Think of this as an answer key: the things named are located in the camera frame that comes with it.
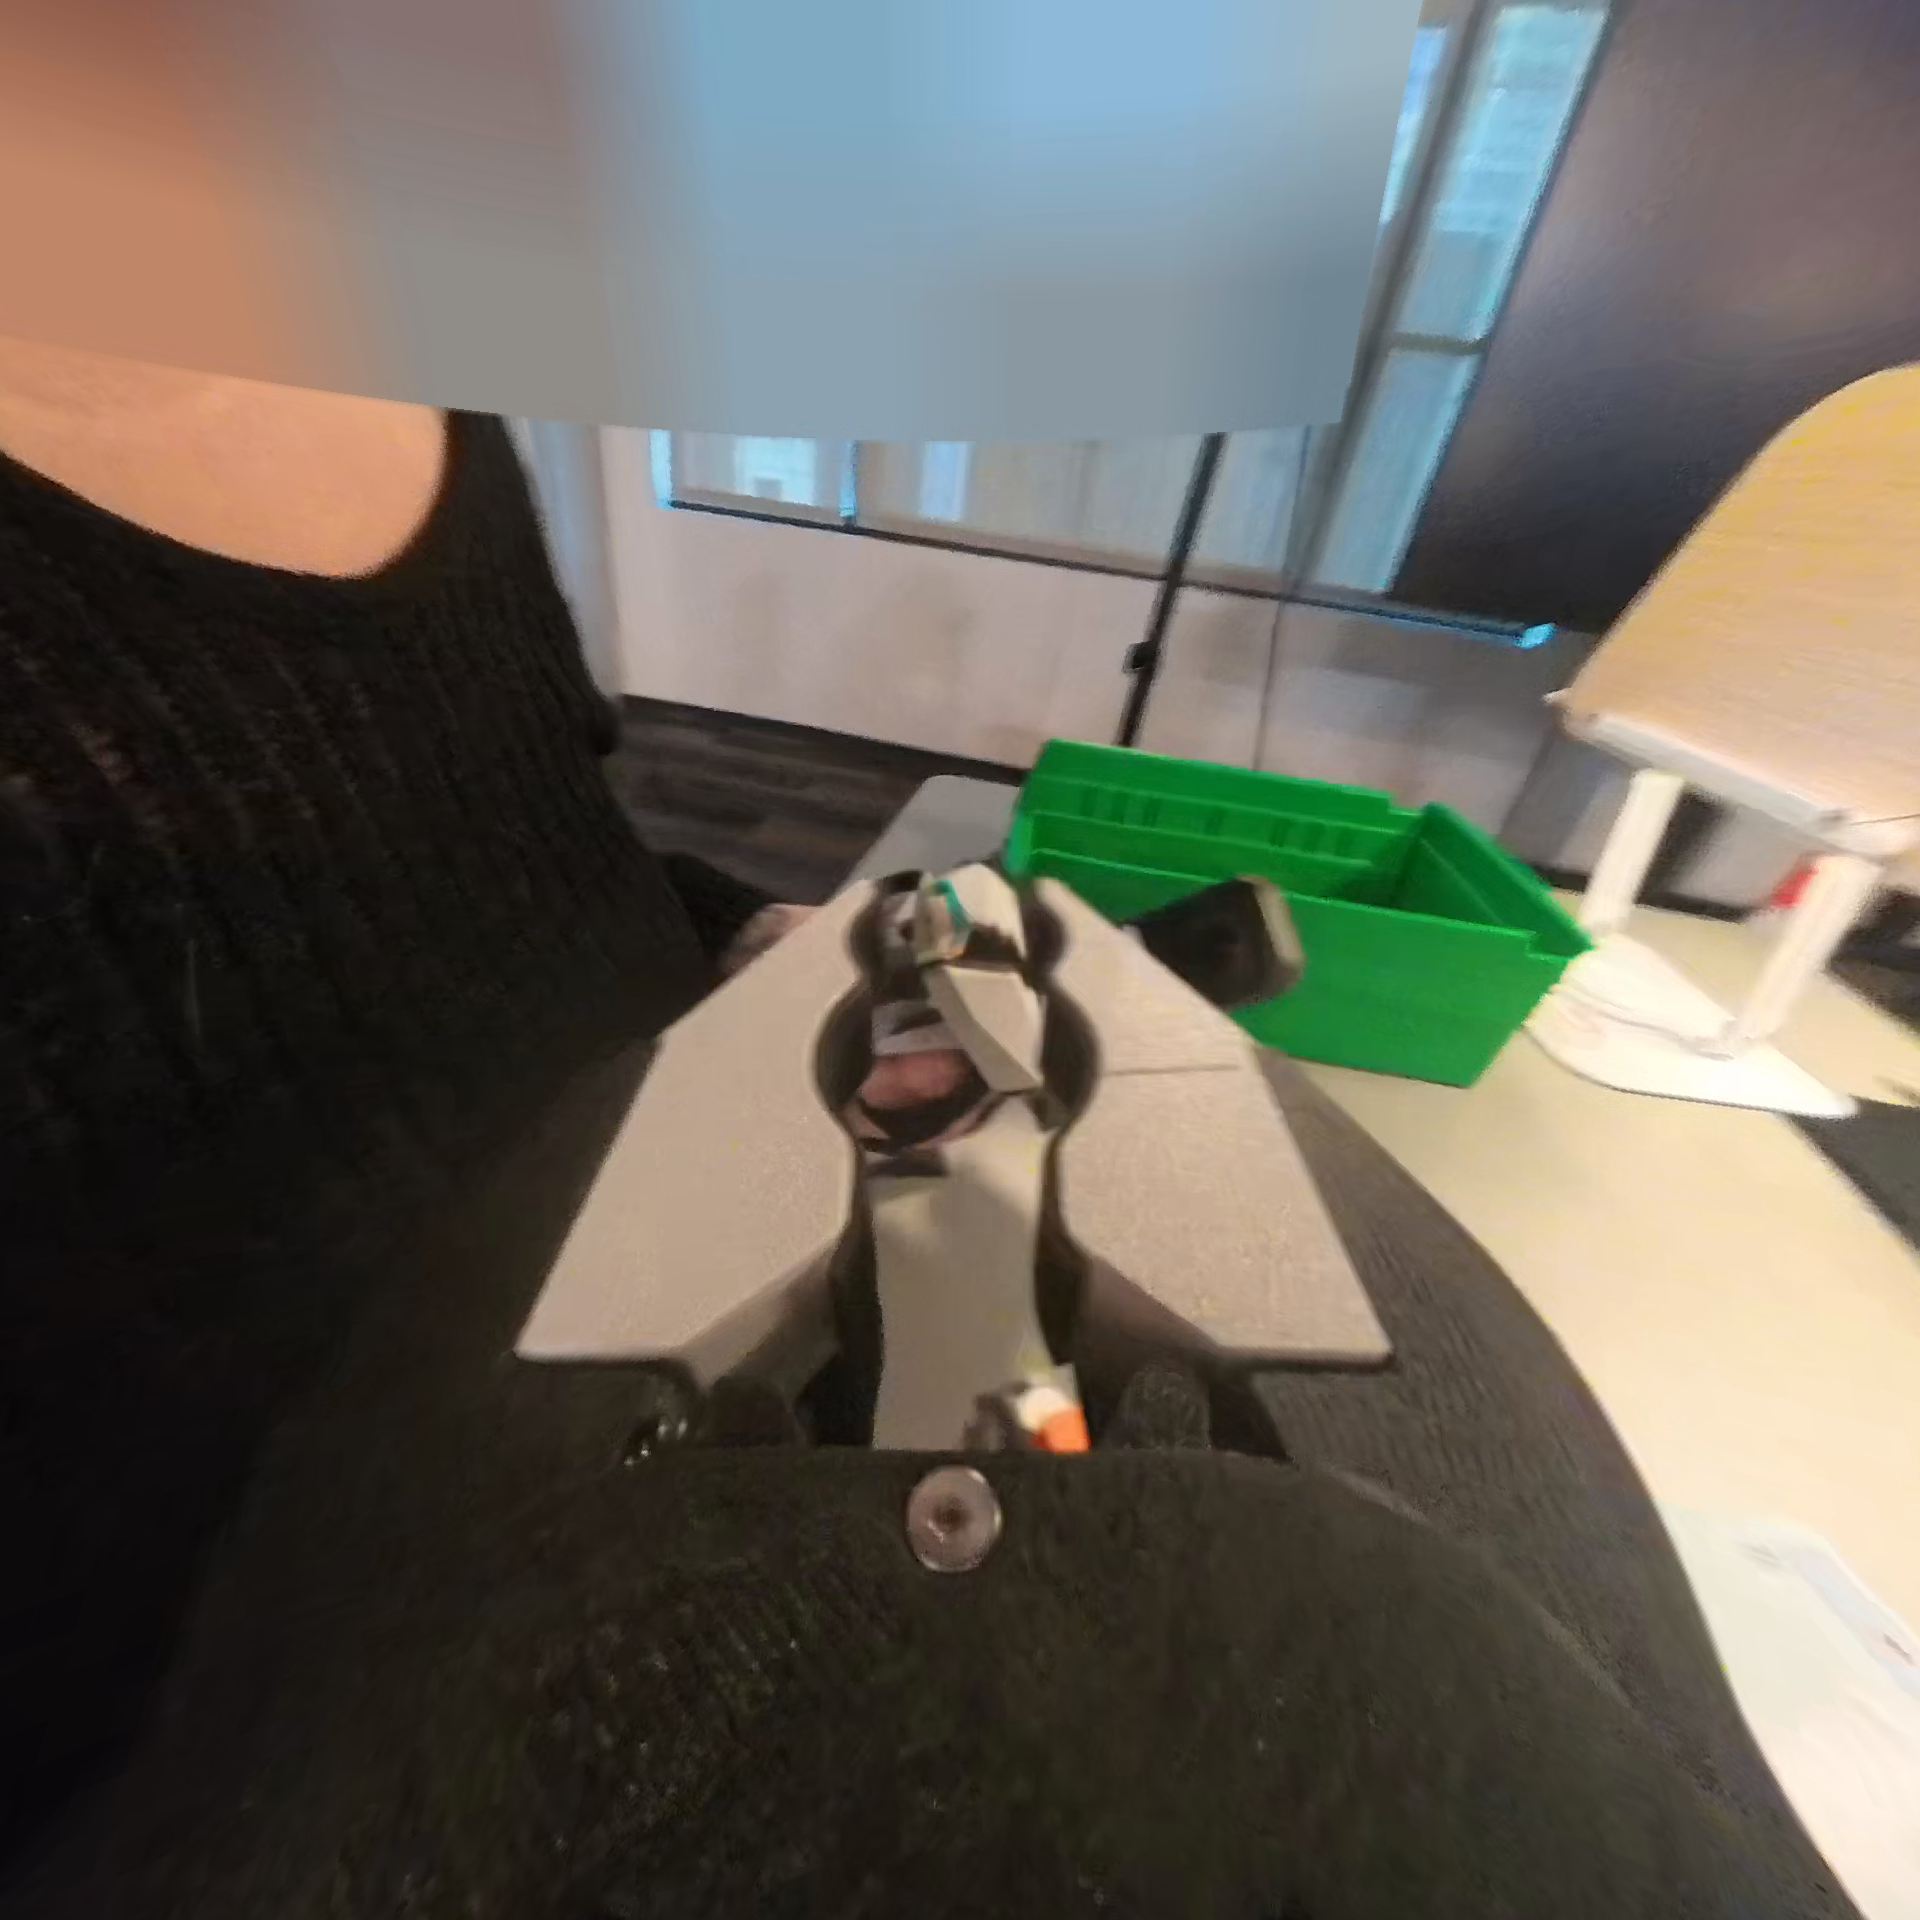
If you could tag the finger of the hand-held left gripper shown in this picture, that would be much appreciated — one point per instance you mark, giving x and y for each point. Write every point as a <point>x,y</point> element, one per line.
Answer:
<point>991,1036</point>

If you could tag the person's left hand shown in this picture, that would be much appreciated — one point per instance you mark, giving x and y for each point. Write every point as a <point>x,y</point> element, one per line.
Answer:
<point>908,1079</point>

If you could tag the person's black knit sweater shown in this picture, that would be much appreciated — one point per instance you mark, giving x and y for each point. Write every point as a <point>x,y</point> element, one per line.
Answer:
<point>226,900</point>

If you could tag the green plastic bin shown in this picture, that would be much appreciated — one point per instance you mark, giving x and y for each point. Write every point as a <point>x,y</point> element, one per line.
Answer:
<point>1426,961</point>

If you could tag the wood panel on white stand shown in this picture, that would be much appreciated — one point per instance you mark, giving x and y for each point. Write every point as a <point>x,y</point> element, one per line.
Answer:
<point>1801,600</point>

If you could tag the orange lego balloon build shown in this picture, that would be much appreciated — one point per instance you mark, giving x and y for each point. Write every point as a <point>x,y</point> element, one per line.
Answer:
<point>1061,1424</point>

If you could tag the black tripod stand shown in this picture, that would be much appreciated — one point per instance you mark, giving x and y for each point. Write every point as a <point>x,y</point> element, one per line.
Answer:
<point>1155,645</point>

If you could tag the glass window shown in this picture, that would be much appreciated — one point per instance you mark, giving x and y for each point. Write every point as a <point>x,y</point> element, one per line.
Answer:
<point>1463,225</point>

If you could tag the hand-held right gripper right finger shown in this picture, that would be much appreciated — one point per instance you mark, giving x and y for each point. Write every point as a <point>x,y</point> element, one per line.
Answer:
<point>1202,1201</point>

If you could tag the teal curved lego piece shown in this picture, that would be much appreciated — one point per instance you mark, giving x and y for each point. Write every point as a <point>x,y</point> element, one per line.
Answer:
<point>950,896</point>

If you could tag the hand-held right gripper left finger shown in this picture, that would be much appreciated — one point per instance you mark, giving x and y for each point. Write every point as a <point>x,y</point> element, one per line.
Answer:
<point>705,1201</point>

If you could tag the open instruction booklet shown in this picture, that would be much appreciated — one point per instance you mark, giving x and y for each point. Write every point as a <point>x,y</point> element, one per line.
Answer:
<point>1830,1680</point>

